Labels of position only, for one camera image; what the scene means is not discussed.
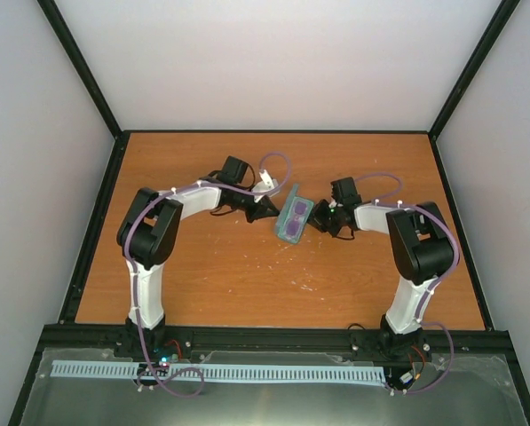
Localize light blue slotted cable duct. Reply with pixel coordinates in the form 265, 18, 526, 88
50, 360, 385, 386

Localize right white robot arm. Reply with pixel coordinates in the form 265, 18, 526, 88
308, 177, 460, 359

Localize pink translucent sunglasses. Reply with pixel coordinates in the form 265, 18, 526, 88
285, 201, 308, 238

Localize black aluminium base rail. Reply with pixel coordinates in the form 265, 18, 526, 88
37, 323, 512, 360

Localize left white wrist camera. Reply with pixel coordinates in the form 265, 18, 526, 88
251, 169, 280, 199

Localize grey glasses case green lining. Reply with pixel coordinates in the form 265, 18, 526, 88
273, 184, 314, 244

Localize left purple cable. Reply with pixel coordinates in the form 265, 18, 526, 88
122, 152, 292, 398

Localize clear plastic sheet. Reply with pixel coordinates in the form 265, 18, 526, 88
23, 350, 526, 425

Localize black enclosure frame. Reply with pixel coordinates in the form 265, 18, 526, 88
9, 1, 530, 425

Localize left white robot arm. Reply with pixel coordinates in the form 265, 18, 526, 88
116, 156, 288, 358

